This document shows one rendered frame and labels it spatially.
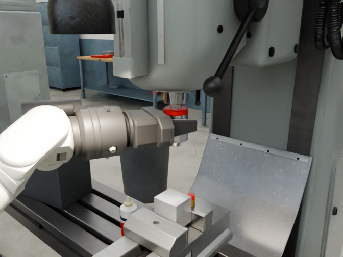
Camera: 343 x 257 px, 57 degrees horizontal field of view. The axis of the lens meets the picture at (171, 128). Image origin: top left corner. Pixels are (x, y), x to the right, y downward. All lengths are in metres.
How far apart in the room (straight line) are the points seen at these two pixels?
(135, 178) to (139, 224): 1.99
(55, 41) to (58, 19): 7.48
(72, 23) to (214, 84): 0.20
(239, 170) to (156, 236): 0.40
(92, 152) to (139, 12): 0.23
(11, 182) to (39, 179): 0.48
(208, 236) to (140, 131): 0.31
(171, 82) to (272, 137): 0.49
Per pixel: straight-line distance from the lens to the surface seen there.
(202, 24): 0.48
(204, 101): 4.75
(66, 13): 0.35
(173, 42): 0.47
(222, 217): 0.76
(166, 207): 0.66
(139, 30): 0.48
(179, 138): 0.59
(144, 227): 0.65
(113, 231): 0.83
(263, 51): 0.61
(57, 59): 7.84
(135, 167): 2.59
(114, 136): 0.52
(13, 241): 2.58
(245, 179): 0.94
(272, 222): 0.90
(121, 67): 0.49
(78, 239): 0.82
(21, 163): 0.47
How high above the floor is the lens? 1.41
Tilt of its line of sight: 17 degrees down
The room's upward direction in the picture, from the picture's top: straight up
